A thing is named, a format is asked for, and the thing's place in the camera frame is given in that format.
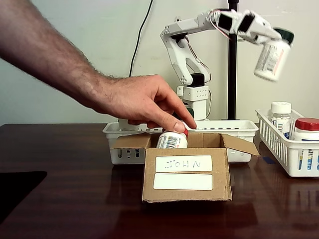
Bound brown cardboard box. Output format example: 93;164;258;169
110;132;261;204

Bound person's left forearm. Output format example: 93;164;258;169
0;0;110;115

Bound white plastic basket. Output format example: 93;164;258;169
255;108;319;178
102;119;259;165

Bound person's left hand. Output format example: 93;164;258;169
93;74;197;132

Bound black vertical pole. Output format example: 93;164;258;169
227;0;240;120

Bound white label with handwriting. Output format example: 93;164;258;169
155;155;213;173

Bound blank white label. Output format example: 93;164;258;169
153;173;214;191

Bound red white servo wire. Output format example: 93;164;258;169
210;9;231;39

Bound black cable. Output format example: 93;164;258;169
128;0;154;77

